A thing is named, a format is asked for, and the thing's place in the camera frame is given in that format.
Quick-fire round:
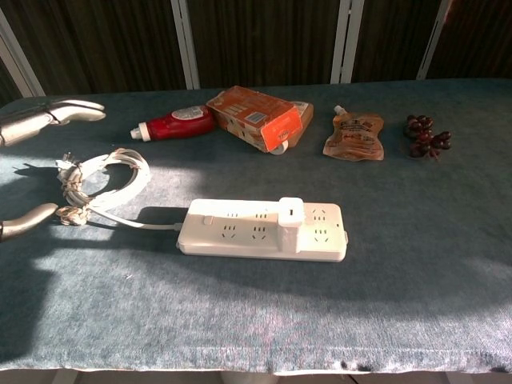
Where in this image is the brown spouted sauce pouch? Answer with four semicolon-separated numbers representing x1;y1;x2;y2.
322;105;386;162

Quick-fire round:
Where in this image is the dark red grape bunch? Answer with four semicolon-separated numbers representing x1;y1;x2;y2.
403;114;454;161

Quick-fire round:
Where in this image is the blue table cloth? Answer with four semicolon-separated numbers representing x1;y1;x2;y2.
0;78;512;375

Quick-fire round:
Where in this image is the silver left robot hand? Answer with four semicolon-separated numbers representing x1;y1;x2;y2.
0;99;106;243

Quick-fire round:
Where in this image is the red ketchup bottle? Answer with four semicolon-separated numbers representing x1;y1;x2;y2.
130;104;218;142

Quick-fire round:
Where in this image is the white power strip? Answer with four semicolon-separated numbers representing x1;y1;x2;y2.
176;198;349;262

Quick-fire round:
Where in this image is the white frame post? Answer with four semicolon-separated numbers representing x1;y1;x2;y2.
0;7;46;98
170;0;201;90
330;0;366;85
416;0;454;81

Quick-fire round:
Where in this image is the brown twine tie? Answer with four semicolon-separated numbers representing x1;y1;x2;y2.
55;205;91;227

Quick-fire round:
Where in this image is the white coiled power cord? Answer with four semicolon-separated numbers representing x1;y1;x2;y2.
54;148;187;232

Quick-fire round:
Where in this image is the white plug adapter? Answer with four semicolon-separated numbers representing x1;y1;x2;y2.
278;197;306;254

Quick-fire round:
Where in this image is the orange carton box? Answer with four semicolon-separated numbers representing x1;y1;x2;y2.
205;84;315;155

